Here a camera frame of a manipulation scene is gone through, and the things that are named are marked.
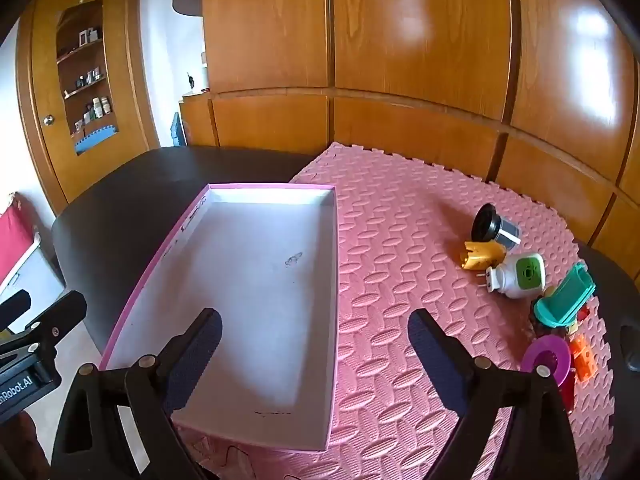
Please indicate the black filter with clear cup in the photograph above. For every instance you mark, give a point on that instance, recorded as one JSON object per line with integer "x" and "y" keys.
{"x": 487, "y": 222}

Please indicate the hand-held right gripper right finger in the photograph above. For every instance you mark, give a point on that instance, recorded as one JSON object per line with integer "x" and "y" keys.
{"x": 435, "y": 355}

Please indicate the pink foam puzzle mat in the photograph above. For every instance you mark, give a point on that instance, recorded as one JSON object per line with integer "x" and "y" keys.
{"x": 400, "y": 260}

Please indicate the teal toy chair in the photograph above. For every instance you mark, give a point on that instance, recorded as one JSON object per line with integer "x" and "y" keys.
{"x": 565, "y": 297}

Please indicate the orange toy block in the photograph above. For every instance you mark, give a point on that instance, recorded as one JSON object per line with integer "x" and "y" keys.
{"x": 584, "y": 357}

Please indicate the pink cardboard box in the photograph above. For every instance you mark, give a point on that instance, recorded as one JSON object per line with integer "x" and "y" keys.
{"x": 250, "y": 285}

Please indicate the wooden wardrobe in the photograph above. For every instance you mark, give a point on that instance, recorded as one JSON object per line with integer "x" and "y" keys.
{"x": 400, "y": 50}

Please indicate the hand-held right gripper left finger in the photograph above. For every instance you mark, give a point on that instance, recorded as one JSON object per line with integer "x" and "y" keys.
{"x": 200, "y": 355}

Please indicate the wooden display cabinet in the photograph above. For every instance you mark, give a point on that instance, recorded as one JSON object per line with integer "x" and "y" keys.
{"x": 125, "y": 60}

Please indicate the yellow toy piece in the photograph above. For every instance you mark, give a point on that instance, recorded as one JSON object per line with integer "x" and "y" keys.
{"x": 480, "y": 256}

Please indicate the white and green plug-in device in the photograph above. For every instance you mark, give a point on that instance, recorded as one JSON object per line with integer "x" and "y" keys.
{"x": 515, "y": 277}

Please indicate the blue flat object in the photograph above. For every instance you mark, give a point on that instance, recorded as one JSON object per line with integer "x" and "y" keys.
{"x": 176, "y": 130}

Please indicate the small items on cabinet shelves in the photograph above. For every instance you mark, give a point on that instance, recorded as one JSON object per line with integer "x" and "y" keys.
{"x": 97, "y": 107}

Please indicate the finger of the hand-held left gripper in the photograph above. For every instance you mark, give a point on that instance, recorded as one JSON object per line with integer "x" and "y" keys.
{"x": 15, "y": 307}
{"x": 60, "y": 315}

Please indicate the round metal door knob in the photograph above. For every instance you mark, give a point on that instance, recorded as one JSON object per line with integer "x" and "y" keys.
{"x": 48, "y": 120}

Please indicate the low wooden side cabinet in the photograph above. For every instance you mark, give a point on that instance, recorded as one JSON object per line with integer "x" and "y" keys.
{"x": 197, "y": 120}

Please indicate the dark brown toy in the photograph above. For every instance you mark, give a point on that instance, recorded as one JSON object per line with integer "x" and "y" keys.
{"x": 547, "y": 327}

